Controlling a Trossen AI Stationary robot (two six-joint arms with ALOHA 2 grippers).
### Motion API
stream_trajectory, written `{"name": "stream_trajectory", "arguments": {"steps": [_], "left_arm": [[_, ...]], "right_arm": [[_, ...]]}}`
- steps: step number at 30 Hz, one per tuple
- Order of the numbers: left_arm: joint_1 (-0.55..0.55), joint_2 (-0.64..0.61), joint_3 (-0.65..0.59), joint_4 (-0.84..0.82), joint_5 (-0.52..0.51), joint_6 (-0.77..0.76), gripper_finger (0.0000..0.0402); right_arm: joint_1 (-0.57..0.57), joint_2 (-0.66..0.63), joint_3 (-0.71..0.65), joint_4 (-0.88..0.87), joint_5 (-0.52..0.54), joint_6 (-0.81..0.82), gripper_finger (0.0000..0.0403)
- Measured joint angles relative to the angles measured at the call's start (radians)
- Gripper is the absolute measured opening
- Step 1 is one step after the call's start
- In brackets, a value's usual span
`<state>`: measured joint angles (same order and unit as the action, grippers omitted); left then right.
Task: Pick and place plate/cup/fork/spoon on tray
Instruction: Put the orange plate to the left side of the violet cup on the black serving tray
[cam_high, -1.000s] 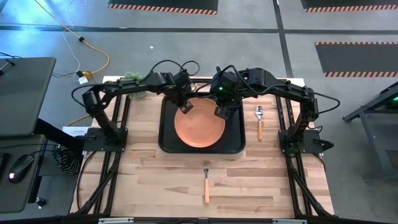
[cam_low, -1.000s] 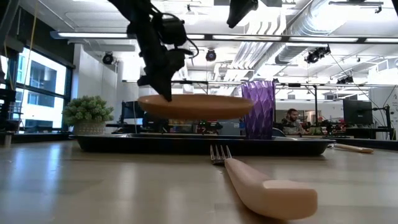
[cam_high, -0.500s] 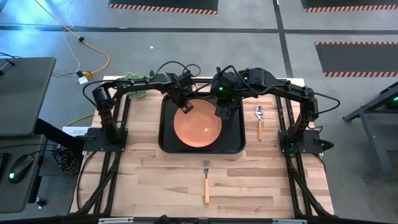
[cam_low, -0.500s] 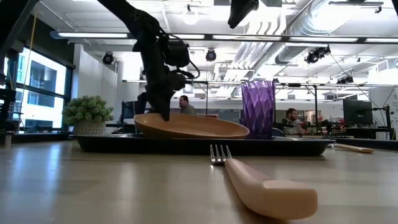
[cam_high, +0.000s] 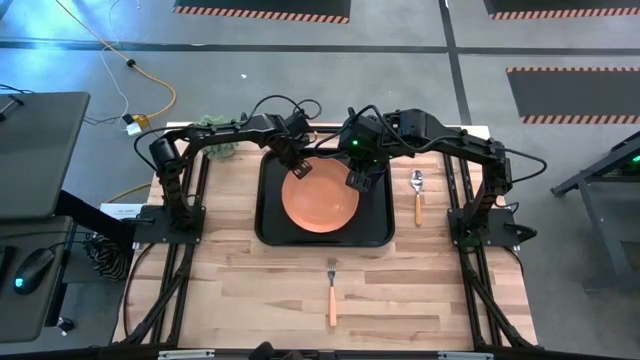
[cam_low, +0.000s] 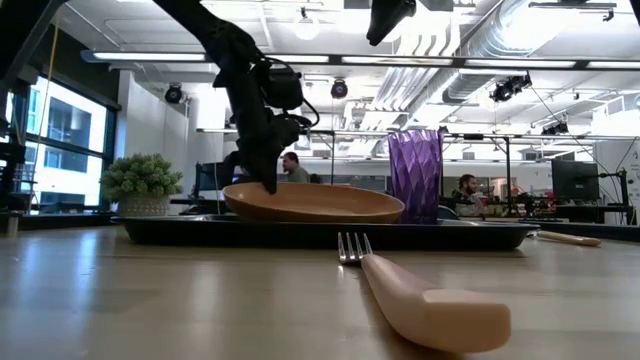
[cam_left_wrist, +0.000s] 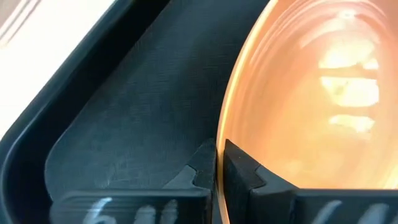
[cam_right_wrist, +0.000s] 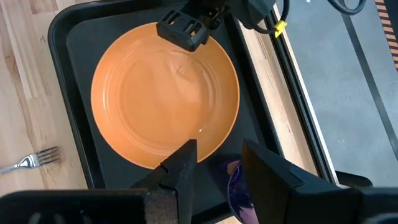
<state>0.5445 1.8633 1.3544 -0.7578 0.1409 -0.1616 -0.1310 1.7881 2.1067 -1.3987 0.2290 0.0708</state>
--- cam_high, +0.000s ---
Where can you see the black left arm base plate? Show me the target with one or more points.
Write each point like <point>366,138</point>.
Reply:
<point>155,230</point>

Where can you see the black desk caster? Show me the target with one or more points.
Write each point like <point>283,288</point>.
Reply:
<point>65,325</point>

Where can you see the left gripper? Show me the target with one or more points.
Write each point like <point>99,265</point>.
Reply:
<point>290,150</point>

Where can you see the black desk clamp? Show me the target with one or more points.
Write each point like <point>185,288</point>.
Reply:
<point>11,104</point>

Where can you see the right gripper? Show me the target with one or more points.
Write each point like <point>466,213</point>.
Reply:
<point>367,145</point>

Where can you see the white power adapter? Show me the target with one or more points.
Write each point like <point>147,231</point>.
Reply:
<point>134,129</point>

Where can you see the black rectangular tray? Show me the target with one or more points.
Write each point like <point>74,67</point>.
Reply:
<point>270,220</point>

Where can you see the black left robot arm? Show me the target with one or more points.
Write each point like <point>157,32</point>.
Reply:
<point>220,136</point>

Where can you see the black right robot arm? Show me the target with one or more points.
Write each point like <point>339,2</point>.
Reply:
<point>450,140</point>

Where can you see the dark grey desk top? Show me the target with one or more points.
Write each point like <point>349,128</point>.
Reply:
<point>35,150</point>

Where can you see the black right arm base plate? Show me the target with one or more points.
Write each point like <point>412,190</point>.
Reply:
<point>500,225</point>

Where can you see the black computer mouse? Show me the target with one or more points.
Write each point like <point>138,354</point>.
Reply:
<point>32,270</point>

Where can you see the neighbouring black workstation frame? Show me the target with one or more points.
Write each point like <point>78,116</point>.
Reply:
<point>610,165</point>

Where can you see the silver table edge bracket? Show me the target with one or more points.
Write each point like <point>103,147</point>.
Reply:
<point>465,356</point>
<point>185,355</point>

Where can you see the black aluminium table frame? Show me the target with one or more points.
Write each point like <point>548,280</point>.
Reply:
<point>176,260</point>

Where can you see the white paper label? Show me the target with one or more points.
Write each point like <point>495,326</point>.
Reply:
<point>120,210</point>

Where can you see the black lower desk surface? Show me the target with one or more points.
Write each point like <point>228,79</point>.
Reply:
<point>30,320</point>

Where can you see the orange round plate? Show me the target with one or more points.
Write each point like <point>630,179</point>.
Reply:
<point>320,205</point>

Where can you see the black white striped coil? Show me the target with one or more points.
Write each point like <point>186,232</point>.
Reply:
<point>107,257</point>

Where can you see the black mat with striped edge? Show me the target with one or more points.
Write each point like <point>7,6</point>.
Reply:
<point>575,92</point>
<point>560,6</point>
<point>260,6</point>

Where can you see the green potted plant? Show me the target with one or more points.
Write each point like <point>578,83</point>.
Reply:
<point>223,151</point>

